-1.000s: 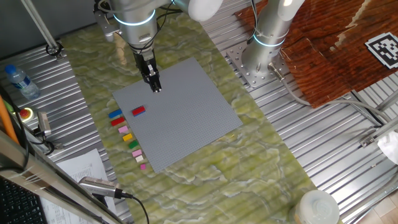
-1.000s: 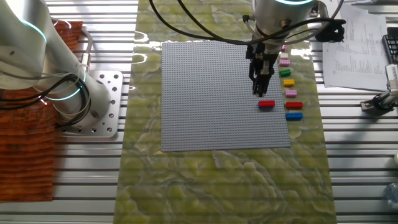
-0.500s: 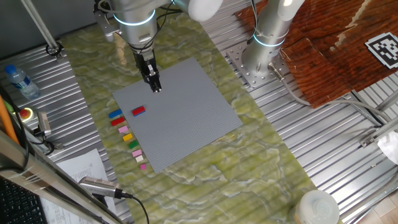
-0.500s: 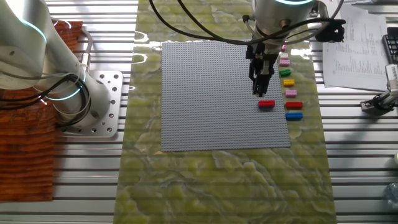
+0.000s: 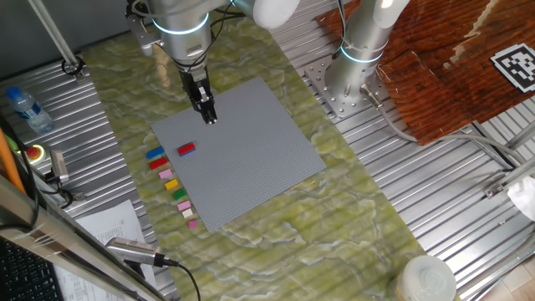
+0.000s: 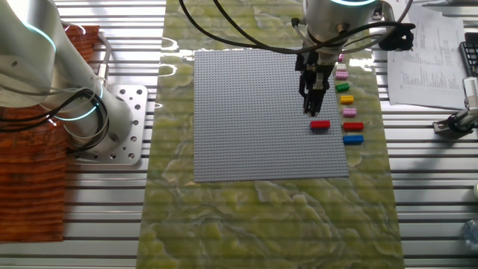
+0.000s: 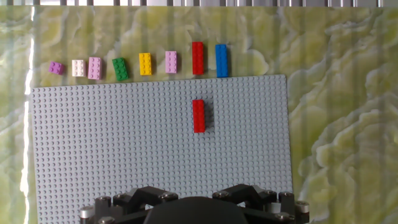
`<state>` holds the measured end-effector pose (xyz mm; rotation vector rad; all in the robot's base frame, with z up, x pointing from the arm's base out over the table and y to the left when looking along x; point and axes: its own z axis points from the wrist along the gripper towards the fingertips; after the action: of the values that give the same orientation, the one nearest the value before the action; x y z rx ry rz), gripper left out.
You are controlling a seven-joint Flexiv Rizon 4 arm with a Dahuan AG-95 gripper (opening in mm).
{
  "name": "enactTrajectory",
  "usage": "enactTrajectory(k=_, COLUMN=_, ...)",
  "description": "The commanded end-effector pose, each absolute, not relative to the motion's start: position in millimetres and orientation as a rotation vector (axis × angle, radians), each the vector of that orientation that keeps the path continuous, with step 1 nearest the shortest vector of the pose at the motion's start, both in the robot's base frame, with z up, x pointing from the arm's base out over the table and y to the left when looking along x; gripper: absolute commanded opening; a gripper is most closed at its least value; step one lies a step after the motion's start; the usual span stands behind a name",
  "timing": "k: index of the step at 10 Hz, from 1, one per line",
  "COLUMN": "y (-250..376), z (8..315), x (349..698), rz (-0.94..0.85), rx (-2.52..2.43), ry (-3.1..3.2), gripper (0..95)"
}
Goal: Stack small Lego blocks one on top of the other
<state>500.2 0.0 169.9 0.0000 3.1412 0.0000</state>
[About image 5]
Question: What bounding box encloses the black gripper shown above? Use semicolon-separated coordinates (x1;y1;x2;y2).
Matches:
178;65;218;125

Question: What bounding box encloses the grey Lego baseplate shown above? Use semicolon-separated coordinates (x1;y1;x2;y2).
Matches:
150;76;327;233

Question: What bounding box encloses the printed paper sheet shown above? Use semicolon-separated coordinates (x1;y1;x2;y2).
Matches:
53;199;160;301

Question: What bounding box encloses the small grey box device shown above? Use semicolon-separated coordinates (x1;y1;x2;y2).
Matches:
48;149;70;184

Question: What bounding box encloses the green marble pattern mat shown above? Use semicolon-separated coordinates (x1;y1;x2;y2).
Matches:
81;12;461;301

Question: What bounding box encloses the slanted aluminium pole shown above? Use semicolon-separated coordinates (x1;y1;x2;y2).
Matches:
27;0;83;74

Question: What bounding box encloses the clear plastic water bottle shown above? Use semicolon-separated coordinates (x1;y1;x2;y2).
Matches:
5;86;55;135

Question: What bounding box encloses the red emergency stop button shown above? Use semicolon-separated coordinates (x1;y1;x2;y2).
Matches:
23;144;46;165

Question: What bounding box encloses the orange pole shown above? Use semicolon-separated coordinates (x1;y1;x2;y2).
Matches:
0;127;27;196

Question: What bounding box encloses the black keyboard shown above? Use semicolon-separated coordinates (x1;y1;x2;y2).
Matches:
0;237;64;301

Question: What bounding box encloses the white plastic jar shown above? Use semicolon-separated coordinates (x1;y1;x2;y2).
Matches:
395;254;457;301

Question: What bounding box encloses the black white fiducial marker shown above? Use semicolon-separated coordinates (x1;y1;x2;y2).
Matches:
490;43;535;94

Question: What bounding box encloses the white cloth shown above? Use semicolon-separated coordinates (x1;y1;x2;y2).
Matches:
507;175;535;222

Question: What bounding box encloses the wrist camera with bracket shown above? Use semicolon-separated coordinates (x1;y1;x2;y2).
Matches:
125;2;164;58

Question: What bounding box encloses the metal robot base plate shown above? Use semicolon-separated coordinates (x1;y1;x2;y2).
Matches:
303;56;394;119

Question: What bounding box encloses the black ring clamp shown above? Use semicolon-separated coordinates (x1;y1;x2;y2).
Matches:
61;56;87;77

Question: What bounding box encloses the black camera cable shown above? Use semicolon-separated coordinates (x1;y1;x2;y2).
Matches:
160;258;201;301

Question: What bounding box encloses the grey depth camera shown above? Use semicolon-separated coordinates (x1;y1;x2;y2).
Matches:
104;237;165;268

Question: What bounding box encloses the grey base cable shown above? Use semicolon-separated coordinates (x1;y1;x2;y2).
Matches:
359;83;527;166

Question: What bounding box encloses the thick black cable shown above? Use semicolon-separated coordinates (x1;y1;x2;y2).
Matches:
0;116;41;231

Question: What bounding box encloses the aluminium frame bar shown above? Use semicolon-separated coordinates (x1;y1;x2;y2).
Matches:
0;175;168;301

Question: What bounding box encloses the aluminium frame profile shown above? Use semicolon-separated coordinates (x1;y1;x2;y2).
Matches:
482;156;535;200

